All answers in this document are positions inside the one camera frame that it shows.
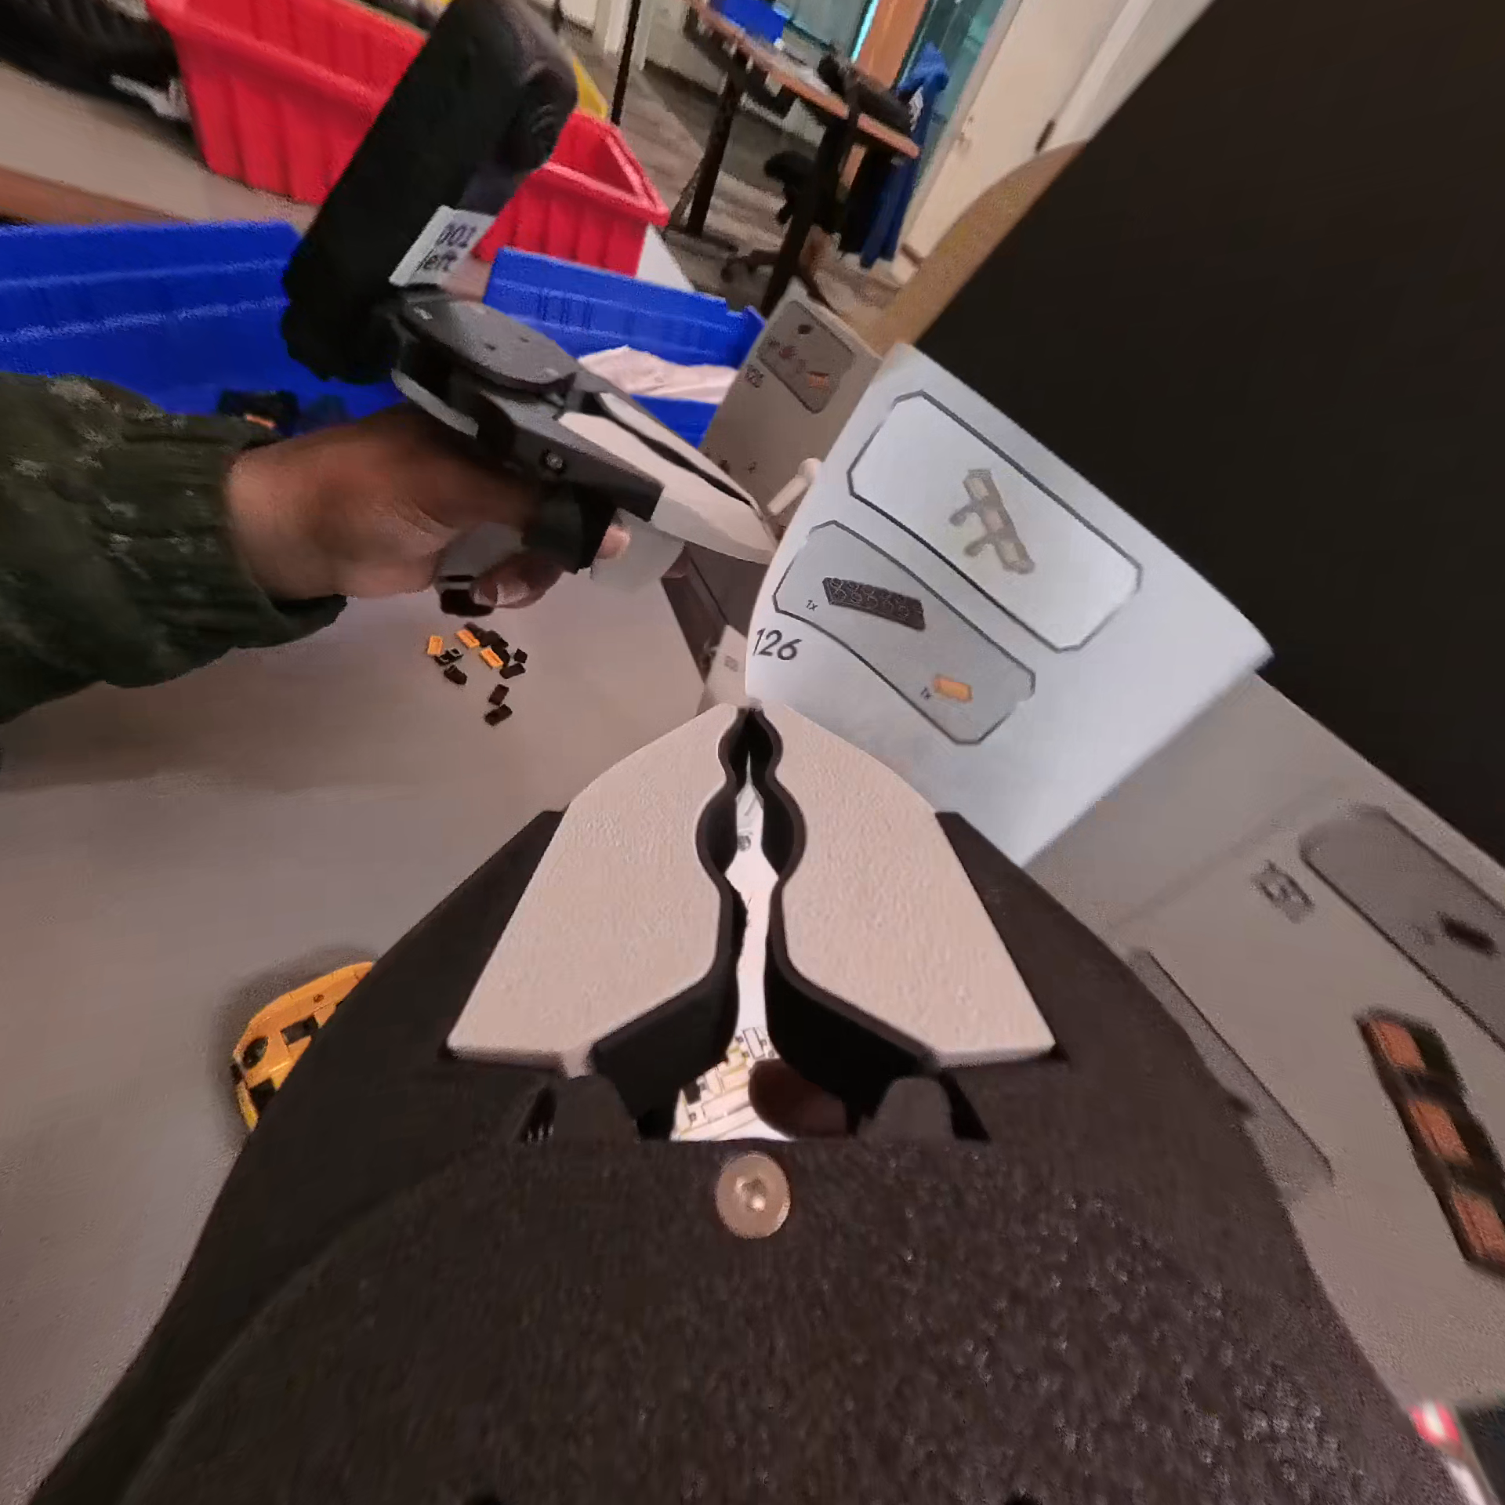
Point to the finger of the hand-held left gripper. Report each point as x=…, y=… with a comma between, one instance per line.
x=670, y=440
x=693, y=512

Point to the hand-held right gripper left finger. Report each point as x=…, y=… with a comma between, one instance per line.
x=600, y=917

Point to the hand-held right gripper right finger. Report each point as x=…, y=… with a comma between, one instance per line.
x=905, y=928

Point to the lego instruction booklet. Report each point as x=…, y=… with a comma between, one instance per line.
x=1000, y=529

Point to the yellow lego car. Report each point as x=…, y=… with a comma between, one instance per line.
x=288, y=1035

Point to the person's right hand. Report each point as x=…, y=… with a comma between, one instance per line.
x=799, y=1100

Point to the person's left hand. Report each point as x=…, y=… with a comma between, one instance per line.
x=342, y=506

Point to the white paper sheets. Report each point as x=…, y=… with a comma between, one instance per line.
x=670, y=377

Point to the red plastic bin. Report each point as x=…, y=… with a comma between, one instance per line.
x=282, y=106

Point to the sticker sheet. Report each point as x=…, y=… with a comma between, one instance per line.
x=720, y=1100

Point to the pile of yellow black bricks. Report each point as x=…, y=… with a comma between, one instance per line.
x=477, y=664

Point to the black office chair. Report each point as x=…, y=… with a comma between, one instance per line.
x=793, y=199

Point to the grey office desk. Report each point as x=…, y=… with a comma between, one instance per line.
x=811, y=89

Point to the blue jacket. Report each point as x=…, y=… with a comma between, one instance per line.
x=911, y=141

